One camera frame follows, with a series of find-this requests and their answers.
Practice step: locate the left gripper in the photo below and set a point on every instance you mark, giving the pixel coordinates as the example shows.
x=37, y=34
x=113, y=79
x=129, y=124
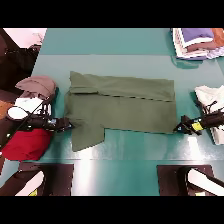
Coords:
x=61, y=124

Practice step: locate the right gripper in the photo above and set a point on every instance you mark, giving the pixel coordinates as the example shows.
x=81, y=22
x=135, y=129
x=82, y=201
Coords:
x=188, y=126

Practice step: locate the green T-shirt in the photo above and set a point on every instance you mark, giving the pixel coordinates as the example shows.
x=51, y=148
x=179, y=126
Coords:
x=126, y=106

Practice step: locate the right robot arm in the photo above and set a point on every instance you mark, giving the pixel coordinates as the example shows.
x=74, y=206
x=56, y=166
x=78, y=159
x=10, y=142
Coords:
x=213, y=120

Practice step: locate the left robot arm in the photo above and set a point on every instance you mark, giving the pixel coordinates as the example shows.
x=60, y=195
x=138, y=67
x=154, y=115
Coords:
x=31, y=122

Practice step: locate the red garment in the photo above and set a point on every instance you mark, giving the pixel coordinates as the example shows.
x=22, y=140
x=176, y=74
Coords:
x=28, y=143

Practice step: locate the white garment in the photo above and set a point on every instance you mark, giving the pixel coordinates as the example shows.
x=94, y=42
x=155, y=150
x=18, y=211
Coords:
x=211, y=95

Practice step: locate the grey-brown garment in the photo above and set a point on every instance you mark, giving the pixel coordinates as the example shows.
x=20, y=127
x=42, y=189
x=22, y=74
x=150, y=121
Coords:
x=38, y=85

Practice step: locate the heap of clothes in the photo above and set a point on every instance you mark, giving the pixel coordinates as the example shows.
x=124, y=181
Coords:
x=186, y=51

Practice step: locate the purple garment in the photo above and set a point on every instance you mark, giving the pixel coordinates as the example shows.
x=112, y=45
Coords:
x=196, y=34

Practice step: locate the orange garment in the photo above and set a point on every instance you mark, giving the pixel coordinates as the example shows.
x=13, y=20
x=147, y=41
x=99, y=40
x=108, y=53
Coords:
x=219, y=36

